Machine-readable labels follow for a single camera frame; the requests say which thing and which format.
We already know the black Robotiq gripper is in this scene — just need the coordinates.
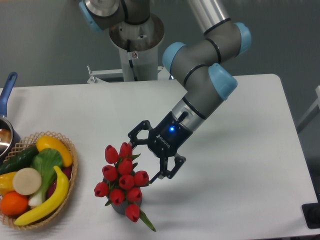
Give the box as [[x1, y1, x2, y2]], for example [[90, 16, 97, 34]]
[[127, 111, 195, 184]]

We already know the red tulip bouquet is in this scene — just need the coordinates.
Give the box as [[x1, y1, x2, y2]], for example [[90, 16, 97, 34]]
[[94, 142, 157, 232]]

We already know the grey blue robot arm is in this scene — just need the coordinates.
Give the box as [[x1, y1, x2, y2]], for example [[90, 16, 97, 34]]
[[79, 0, 252, 179]]

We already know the grey ribbed vase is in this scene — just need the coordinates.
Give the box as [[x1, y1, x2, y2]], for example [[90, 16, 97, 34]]
[[102, 176, 143, 216]]

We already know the dark red vegetable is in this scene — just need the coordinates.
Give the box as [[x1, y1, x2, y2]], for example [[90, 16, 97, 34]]
[[46, 166, 72, 199]]

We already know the yellow banana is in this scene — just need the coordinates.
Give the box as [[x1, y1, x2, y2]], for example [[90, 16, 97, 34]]
[[14, 166, 69, 226]]

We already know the yellow squash top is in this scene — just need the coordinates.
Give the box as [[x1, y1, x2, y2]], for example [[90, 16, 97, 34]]
[[36, 135, 73, 167]]

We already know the green bok choy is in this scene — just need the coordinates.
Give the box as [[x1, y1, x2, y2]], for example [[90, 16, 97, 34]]
[[28, 148, 63, 208]]

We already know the woven wicker basket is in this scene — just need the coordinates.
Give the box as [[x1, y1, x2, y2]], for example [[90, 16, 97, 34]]
[[0, 131, 78, 230]]

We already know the green cucumber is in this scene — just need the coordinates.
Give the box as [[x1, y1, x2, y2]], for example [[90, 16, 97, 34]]
[[0, 145, 39, 175]]

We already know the beige round disc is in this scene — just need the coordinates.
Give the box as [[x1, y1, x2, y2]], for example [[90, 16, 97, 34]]
[[12, 167, 42, 196]]

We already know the yellow pepper left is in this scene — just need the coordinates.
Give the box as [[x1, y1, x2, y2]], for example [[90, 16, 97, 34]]
[[0, 171, 17, 196]]

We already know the orange fruit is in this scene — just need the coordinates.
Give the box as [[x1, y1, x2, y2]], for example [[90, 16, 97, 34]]
[[0, 191, 29, 216]]

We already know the black device table edge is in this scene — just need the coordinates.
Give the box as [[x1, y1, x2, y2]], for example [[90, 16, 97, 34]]
[[301, 202, 320, 229]]

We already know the black pedestal cable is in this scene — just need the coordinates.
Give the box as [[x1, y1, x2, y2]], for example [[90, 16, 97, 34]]
[[126, 39, 138, 82]]

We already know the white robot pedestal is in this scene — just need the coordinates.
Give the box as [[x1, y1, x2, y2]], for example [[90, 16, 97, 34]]
[[88, 13, 165, 84]]

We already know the blue handled saucepan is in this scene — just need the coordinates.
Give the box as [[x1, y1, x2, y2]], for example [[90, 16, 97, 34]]
[[0, 72, 21, 164]]

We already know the white frame right edge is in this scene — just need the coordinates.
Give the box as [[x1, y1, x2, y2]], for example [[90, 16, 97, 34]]
[[296, 85, 320, 134]]

